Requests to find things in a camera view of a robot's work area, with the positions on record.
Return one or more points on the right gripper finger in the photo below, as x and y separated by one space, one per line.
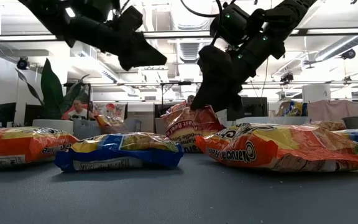
213 71
232 93

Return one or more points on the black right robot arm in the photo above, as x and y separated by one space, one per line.
291 12

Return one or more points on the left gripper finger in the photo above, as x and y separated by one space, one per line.
132 25
135 60

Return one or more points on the black ceiling spotlight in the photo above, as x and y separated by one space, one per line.
348 54
286 77
22 63

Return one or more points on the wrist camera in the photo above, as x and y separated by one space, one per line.
98 9
232 25

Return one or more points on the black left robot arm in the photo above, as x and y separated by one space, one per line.
48 15

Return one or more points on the black stand frame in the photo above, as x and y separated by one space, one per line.
182 83

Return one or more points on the grey trash can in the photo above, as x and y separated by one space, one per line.
354 122

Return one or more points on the orange Maruchan ramen pack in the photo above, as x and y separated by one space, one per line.
17 146
177 107
275 149

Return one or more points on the green snake plant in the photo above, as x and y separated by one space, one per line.
51 90

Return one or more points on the blue-grey table mat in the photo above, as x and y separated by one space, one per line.
179 199

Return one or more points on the person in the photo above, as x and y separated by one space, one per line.
79 105
190 99

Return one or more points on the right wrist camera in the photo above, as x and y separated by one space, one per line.
232 25

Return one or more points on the clear plastic bin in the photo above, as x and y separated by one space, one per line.
259 120

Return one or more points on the pink cloth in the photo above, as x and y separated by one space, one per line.
334 111

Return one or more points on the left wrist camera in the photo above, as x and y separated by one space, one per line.
98 9

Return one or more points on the overhead LED light bar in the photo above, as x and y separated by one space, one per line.
166 33

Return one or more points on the colourful poster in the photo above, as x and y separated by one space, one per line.
117 109

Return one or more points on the black computer monitor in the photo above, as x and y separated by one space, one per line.
6 112
255 109
33 113

